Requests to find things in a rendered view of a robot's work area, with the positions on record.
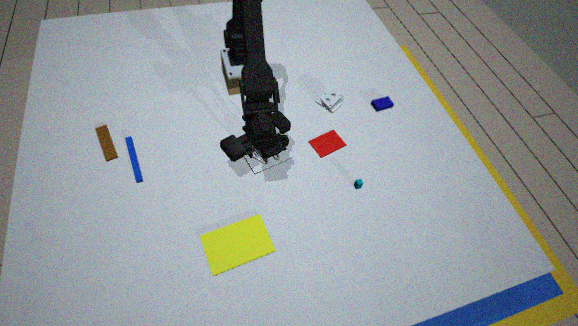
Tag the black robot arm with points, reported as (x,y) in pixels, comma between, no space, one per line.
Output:
(245,40)

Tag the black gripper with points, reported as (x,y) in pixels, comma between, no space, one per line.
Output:
(236,148)

